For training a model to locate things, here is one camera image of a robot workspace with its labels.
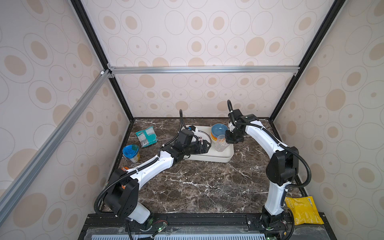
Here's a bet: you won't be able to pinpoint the white plastic bin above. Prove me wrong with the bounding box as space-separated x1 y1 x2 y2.
185 126 234 163

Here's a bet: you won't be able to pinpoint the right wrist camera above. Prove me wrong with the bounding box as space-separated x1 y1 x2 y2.
228 109 243 126

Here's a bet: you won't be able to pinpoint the aluminium rail left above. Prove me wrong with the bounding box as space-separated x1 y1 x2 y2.
1 69 112 225

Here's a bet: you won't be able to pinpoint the white plate red green characters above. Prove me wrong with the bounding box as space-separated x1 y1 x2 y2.
196 130 212 144

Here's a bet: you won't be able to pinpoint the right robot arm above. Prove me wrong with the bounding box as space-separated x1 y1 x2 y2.
225 110 312 229

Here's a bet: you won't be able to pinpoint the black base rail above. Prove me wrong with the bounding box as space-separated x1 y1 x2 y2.
78 213 336 240

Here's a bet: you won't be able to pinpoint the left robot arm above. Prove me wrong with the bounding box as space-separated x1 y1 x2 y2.
94 129 212 225

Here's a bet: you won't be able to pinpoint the horizontal aluminium rail back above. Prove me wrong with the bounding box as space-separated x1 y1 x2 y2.
110 66 300 75

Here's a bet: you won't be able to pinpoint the blue lidded cup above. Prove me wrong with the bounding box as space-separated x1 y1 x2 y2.
122 145 140 163

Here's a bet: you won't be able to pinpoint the yellow snack bag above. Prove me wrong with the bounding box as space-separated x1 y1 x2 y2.
285 196 324 225

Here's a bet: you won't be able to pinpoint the green snack packet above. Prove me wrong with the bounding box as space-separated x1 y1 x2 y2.
136 127 158 148

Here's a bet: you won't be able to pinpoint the blue bowl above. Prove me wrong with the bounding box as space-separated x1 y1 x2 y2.
211 124 229 139

